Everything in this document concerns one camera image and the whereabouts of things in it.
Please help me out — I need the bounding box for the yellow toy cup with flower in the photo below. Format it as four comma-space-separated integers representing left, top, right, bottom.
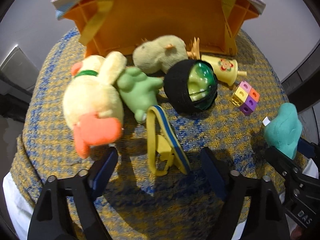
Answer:
201, 55, 247, 86

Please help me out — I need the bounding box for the green ball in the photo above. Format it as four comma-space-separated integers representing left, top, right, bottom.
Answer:
164, 60, 218, 115

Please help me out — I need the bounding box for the person's right hand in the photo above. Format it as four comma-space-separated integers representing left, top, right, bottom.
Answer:
291, 226, 303, 240

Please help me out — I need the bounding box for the orange fabric storage bin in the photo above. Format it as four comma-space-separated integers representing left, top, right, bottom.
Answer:
63, 0, 260, 56

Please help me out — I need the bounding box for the multicolour building block cube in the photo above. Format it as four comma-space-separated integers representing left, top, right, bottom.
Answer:
230, 81, 260, 116

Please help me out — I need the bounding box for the teal star plush cushion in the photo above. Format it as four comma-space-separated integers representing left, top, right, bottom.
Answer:
263, 102, 303, 160

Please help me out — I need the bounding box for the pale green hippo plush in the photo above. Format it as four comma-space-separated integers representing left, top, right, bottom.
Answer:
132, 35, 188, 74

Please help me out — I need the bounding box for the yellow blue strap keychain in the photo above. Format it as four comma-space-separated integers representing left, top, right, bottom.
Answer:
146, 105, 191, 177

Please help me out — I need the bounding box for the yellow duck plush toy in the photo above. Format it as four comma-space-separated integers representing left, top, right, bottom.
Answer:
62, 51, 127, 159

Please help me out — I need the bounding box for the green frog toy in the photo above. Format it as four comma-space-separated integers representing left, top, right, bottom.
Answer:
116, 67, 163, 124

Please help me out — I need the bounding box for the grey wall panel box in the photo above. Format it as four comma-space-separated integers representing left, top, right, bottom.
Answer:
1, 45, 39, 92

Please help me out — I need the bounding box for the yellow blue woven stool cover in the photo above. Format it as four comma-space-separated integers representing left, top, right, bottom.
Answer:
10, 27, 309, 240

